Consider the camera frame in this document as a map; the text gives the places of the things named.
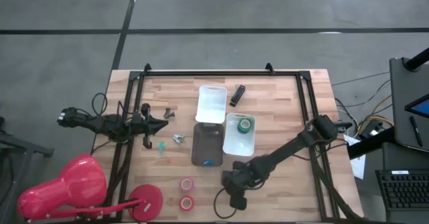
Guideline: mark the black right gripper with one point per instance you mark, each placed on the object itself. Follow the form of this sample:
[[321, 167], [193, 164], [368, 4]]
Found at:
[[239, 182]]

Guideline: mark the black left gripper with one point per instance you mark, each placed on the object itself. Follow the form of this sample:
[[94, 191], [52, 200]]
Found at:
[[144, 125]]

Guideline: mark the teal staple remover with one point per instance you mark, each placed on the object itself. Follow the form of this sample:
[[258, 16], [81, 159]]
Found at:
[[162, 147]]

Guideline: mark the silver binder clip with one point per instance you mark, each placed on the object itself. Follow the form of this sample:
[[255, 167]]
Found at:
[[178, 138]]

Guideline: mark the green tape roll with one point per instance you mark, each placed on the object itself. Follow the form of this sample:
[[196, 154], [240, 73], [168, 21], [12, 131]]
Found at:
[[244, 126]]

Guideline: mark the red tape roll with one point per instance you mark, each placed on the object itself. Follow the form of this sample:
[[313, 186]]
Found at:
[[182, 184], [181, 203]]

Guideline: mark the black stapler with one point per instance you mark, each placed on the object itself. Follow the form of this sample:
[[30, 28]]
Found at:
[[237, 96]]

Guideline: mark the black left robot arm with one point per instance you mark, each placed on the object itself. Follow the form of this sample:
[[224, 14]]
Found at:
[[100, 125]]

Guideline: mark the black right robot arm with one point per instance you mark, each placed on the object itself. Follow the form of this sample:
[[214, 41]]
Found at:
[[288, 147]]

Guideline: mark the blue mini stapler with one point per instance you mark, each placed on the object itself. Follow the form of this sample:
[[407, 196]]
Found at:
[[207, 163]]

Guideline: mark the white plastic bin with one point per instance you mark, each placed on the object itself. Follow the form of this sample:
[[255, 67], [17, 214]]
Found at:
[[239, 143], [211, 105]]

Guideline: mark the gray plastic bin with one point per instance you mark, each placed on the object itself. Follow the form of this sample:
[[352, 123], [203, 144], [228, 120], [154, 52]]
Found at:
[[207, 143]]

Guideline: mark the red desk lamp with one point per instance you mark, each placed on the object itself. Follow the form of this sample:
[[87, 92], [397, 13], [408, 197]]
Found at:
[[77, 183]]

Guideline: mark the white paper sheet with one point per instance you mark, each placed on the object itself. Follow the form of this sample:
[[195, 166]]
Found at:
[[358, 165]]

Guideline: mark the black side shelf bar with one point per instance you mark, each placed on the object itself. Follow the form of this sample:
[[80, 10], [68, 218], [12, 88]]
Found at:
[[368, 146]]

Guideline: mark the black floor stand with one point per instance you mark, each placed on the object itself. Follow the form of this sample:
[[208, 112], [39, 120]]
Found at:
[[20, 147]]

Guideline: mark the black power adapter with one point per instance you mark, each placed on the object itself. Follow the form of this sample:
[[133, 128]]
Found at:
[[372, 129]]

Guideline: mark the black keyboard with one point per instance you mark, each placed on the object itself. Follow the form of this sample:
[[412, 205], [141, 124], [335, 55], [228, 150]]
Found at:
[[405, 188]]

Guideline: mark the black pen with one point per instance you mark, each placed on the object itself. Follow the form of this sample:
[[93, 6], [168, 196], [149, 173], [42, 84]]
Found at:
[[416, 130]]

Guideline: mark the tablet screen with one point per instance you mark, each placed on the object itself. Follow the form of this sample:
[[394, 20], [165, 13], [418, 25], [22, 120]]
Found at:
[[420, 108]]

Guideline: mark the black pole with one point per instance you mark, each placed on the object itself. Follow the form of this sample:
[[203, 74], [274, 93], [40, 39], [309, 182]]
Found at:
[[417, 61]]

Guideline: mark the black metal table frame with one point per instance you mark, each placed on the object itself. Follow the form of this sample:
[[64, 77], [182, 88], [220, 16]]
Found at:
[[218, 73]]

